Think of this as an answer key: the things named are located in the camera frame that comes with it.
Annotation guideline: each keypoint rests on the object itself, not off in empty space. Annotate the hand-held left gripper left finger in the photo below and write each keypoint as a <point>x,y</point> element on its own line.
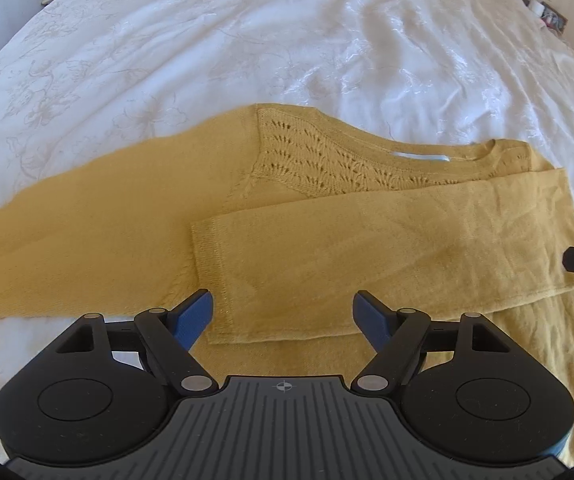
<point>198,312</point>

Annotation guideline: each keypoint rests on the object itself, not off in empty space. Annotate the mustard yellow knit sweater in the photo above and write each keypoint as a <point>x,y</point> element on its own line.
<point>317,240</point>

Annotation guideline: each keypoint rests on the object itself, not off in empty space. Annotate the colourful photo frame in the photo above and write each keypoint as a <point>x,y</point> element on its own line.
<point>554,20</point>

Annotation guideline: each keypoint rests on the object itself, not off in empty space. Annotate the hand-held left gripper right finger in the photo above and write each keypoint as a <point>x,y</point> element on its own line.
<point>368,312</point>

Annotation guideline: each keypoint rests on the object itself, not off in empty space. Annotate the white embroidered bedspread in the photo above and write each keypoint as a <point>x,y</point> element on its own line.
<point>267,35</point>

